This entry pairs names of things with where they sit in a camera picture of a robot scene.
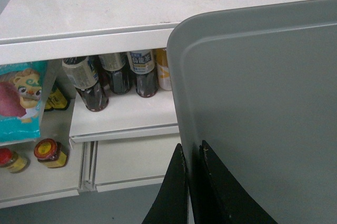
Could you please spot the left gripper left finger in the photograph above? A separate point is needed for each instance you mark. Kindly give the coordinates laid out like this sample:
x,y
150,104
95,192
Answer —
x,y
172,201

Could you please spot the white middle shelf board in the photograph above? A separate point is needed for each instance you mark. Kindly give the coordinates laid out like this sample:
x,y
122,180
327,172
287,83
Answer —
x,y
126,116

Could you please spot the grey rectangular serving tray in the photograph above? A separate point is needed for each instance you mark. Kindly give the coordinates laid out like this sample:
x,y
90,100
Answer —
x,y
257,86

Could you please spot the dark tea bottle leaning left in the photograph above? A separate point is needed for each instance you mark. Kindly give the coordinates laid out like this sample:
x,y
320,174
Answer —
x,y
82,73

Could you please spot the teal cartoon snack bag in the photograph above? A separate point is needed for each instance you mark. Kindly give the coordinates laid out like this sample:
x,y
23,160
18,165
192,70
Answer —
x,y
21,99

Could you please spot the dark oolong tea bottle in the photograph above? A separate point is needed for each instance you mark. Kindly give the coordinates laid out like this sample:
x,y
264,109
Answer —
x,y
143,66

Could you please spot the white upper shelf board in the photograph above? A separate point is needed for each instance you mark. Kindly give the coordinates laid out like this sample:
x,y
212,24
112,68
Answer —
x,y
33,30

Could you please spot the white shelf board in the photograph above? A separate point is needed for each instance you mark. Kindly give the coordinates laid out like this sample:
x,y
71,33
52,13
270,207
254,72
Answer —
x,y
33,30
126,116
97,166

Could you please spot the red lid sauce jar left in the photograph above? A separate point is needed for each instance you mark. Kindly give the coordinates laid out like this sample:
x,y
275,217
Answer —
x,y
12,161

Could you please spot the dark tea bottle middle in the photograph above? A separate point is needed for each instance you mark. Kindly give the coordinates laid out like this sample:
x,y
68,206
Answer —
x,y
118,71

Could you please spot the white bottom shelf board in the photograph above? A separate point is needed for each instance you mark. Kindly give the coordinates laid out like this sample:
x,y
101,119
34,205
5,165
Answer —
x,y
97,166

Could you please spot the red lid sauce jar right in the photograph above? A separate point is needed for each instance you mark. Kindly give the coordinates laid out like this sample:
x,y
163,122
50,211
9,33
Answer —
x,y
51,153

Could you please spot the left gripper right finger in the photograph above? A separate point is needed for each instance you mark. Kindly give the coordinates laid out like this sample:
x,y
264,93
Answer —
x,y
230,201

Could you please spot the yellow juice bottle back left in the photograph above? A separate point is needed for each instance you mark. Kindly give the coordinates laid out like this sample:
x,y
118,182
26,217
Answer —
x,y
163,72

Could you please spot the red lid sauce jar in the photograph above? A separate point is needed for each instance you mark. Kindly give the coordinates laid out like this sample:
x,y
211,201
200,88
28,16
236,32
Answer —
x,y
12,161
51,153

